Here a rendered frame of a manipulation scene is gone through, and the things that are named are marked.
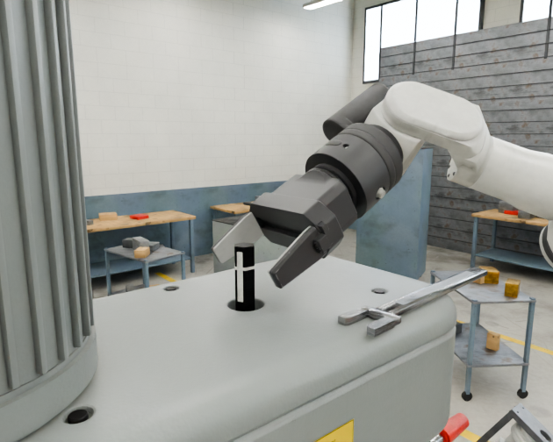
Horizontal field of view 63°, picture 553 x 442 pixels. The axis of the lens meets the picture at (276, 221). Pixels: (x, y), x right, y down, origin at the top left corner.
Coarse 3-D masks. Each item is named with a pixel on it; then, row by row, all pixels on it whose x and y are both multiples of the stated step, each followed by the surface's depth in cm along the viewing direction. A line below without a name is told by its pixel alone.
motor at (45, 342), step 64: (0, 0) 22; (64, 0) 27; (0, 64) 22; (64, 64) 27; (0, 128) 23; (64, 128) 27; (0, 192) 23; (64, 192) 27; (0, 256) 23; (64, 256) 28; (0, 320) 24; (64, 320) 27; (0, 384) 24; (64, 384) 27
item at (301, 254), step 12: (312, 228) 42; (300, 240) 41; (312, 240) 42; (324, 240) 42; (288, 252) 41; (300, 252) 41; (312, 252) 42; (324, 252) 42; (276, 264) 40; (288, 264) 40; (300, 264) 41; (312, 264) 42; (276, 276) 40; (288, 276) 40
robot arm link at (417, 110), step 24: (408, 96) 50; (432, 96) 51; (456, 96) 51; (408, 120) 49; (432, 120) 49; (456, 120) 49; (480, 120) 50; (456, 144) 49; (480, 144) 50; (456, 168) 54; (480, 168) 52
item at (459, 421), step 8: (456, 416) 57; (464, 416) 57; (448, 424) 55; (456, 424) 55; (464, 424) 56; (440, 432) 54; (448, 432) 54; (456, 432) 55; (432, 440) 53; (440, 440) 53; (448, 440) 54
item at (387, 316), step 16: (464, 272) 53; (480, 272) 53; (432, 288) 48; (448, 288) 48; (384, 304) 43; (400, 304) 43; (416, 304) 44; (352, 320) 40; (384, 320) 39; (400, 320) 40
